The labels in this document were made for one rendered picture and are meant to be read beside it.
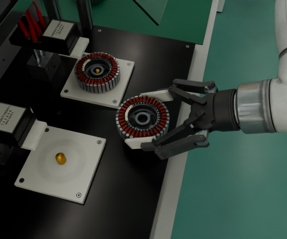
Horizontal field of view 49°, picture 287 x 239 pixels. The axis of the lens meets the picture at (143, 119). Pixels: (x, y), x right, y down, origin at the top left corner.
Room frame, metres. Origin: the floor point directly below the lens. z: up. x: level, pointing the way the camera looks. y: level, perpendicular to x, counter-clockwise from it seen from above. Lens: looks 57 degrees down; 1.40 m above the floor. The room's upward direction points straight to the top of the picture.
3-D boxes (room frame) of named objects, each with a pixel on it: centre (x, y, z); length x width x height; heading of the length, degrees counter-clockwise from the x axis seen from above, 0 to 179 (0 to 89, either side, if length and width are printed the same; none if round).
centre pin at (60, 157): (0.30, 0.18, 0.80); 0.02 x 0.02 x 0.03
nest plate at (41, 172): (0.30, 0.18, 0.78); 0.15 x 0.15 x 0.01; 75
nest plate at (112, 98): (0.53, 0.11, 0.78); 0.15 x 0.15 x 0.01; 75
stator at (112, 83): (0.53, 0.11, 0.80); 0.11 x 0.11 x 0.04
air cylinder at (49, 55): (0.57, 0.25, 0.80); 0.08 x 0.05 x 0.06; 165
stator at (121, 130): (0.36, 0.00, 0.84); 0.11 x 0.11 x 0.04
